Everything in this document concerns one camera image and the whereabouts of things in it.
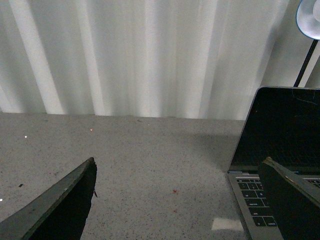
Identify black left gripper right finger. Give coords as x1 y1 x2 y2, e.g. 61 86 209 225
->
258 157 320 240

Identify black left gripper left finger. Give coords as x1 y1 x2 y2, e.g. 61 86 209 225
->
0 157 97 240

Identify silver grey laptop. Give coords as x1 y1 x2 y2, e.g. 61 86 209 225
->
227 86 320 240

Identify white vertical blinds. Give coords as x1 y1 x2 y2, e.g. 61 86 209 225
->
0 0 312 120

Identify blue desk lamp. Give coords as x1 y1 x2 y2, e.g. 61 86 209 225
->
293 0 320 87

